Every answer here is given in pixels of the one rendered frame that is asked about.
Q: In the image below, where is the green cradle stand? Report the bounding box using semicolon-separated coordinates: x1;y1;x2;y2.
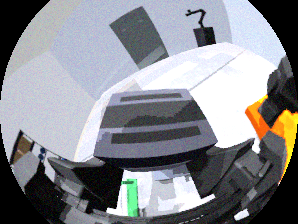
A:
121;179;140;217

